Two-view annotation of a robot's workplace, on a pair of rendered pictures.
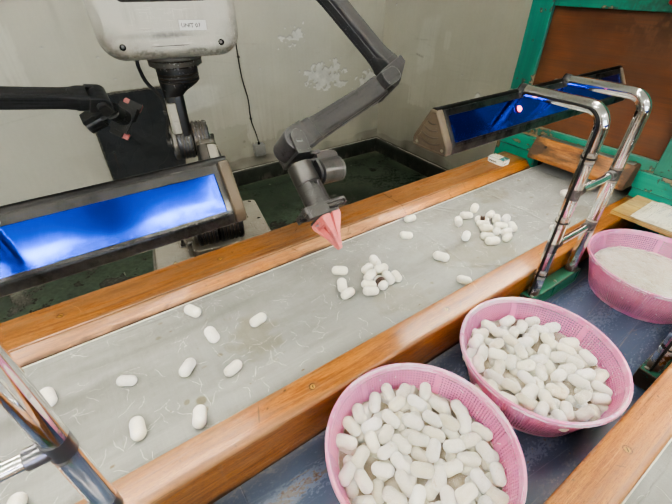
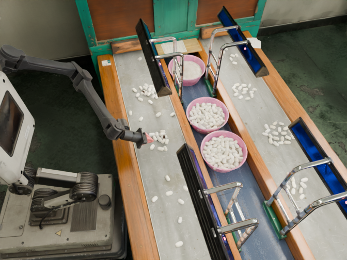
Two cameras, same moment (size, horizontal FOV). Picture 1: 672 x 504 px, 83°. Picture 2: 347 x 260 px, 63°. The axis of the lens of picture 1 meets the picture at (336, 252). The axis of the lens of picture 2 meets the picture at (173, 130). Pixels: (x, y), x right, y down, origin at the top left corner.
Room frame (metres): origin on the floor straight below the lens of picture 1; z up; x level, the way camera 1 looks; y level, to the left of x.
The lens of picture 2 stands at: (0.27, 0.78, 2.13)
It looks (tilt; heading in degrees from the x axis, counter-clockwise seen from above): 54 degrees down; 288
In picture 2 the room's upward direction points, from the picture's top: 1 degrees clockwise
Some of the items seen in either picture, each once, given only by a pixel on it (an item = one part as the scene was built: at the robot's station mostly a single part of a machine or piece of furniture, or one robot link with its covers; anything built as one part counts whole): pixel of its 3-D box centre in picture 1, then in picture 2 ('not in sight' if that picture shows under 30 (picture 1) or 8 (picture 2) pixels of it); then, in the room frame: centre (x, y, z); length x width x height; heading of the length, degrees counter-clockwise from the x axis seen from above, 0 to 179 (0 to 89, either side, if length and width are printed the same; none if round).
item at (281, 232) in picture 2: not in sight; (302, 200); (-0.14, 0.12, 0.90); 0.20 x 0.19 x 0.45; 124
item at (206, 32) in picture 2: not in sight; (219, 30); (0.54, -1.13, 0.83); 0.30 x 0.06 x 0.07; 34
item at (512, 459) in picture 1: (417, 459); (222, 153); (0.26, -0.12, 0.72); 0.27 x 0.27 x 0.10
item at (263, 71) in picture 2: not in sight; (241, 38); (0.34, -0.73, 1.08); 0.62 x 0.08 x 0.07; 124
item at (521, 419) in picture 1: (532, 367); (206, 117); (0.42, -0.35, 0.72); 0.27 x 0.27 x 0.10
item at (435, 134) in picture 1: (539, 101); (151, 53); (0.81, -0.41, 1.08); 0.62 x 0.08 x 0.07; 124
